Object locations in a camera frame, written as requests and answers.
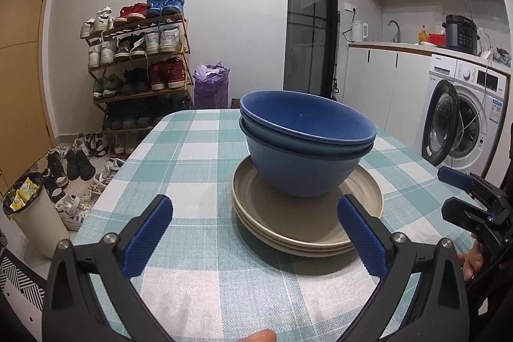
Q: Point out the yellow bottle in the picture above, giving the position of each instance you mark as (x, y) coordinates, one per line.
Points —
(423, 36)

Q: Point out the white trash bin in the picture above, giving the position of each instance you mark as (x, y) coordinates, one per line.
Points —
(40, 226)

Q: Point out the white power strip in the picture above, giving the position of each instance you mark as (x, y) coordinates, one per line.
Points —
(485, 54)

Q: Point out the wooden shoe rack with shoes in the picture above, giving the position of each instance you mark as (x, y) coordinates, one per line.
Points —
(160, 41)

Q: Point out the black white patterned rug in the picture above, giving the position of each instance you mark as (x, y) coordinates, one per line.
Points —
(20, 282)

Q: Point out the white wall socket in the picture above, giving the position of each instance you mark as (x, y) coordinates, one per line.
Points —
(352, 10)

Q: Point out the white kitchen countertop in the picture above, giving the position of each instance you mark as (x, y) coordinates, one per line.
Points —
(400, 45)

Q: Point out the grey cloth bundle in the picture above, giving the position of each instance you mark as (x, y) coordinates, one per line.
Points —
(503, 57)

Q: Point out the light blue bowl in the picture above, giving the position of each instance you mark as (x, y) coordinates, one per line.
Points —
(300, 177)

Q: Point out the person's right hand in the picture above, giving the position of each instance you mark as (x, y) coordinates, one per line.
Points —
(472, 265)

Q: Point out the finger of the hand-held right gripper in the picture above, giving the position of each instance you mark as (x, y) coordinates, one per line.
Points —
(461, 211)
(455, 178)

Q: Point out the white base cabinets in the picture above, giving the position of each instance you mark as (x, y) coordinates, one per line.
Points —
(372, 93)

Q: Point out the white washing machine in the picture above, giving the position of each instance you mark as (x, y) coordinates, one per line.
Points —
(495, 141)

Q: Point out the white electric kettle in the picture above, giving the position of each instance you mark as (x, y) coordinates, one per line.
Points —
(359, 31)

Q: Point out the black framed glass door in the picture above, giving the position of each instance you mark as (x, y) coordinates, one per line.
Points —
(308, 25)

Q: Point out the upright stick vacuum cleaner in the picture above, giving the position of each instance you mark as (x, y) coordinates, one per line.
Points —
(335, 85)

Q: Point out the scattered pile of shoes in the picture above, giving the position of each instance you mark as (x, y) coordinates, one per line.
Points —
(76, 165)

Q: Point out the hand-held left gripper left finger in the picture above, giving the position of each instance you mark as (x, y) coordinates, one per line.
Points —
(148, 236)

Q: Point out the purple plastic bag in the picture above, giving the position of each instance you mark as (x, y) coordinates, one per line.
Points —
(212, 89)

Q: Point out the teal checked tablecloth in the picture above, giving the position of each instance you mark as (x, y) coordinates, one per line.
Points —
(200, 286)

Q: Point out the black pressure cooker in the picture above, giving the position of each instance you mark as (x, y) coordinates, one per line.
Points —
(461, 35)

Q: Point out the metal kitchen faucet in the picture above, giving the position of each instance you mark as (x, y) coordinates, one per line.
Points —
(397, 31)

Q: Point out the cream round plate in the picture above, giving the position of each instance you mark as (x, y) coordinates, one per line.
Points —
(296, 246)
(244, 185)
(304, 253)

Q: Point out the small red box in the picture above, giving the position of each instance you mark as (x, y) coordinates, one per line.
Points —
(437, 40)

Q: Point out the yellow wooden door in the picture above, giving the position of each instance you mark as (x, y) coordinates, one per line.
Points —
(24, 65)

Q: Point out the person's left hand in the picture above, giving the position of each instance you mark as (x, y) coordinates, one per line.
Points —
(258, 336)

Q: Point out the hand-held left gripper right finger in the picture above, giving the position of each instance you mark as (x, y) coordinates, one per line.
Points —
(362, 240)

